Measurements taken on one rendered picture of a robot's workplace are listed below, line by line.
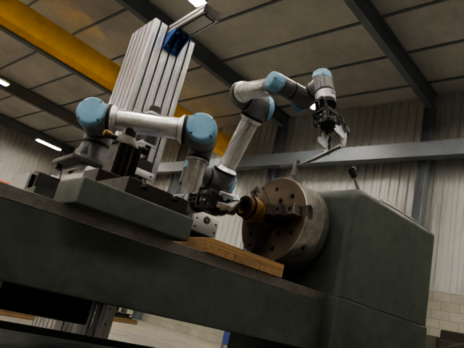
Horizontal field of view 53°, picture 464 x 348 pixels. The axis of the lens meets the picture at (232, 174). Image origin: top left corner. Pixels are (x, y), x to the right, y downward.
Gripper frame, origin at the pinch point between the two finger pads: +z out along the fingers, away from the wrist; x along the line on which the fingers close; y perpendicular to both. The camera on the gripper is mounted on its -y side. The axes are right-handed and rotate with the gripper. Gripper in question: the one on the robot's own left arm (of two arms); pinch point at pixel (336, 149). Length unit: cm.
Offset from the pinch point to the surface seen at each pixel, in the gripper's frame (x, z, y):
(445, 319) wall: -365, -185, -943
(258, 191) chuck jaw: -28.3, 9.3, 10.9
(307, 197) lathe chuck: -10.6, 17.4, 5.7
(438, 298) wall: -368, -232, -940
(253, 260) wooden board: -16, 44, 28
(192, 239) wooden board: -23, 41, 45
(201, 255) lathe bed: -18, 47, 45
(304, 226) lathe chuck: -12.5, 27.6, 6.6
